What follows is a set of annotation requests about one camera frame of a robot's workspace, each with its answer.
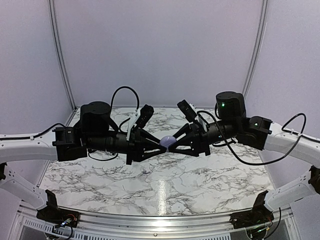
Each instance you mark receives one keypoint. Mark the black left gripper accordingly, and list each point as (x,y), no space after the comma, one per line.
(138,142)

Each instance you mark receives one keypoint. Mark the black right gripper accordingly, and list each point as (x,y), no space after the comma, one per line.
(198,139)

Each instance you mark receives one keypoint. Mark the purple charging case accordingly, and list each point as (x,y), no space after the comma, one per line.
(167,141)

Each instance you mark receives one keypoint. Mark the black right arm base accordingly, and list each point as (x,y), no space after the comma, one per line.
(259,214)

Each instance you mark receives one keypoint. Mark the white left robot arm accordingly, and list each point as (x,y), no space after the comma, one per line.
(94,131)

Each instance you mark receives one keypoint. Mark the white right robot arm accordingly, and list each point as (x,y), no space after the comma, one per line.
(256,132)

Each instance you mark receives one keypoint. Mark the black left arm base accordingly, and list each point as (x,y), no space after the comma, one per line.
(54,214)

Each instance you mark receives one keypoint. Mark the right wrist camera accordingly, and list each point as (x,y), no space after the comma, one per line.
(191,115)

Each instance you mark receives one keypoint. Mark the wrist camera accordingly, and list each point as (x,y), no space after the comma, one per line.
(139,119)
(191,115)

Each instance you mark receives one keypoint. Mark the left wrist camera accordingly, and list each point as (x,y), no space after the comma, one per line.
(139,119)

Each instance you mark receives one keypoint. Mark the aluminium front rail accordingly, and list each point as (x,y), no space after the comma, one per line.
(103,226)

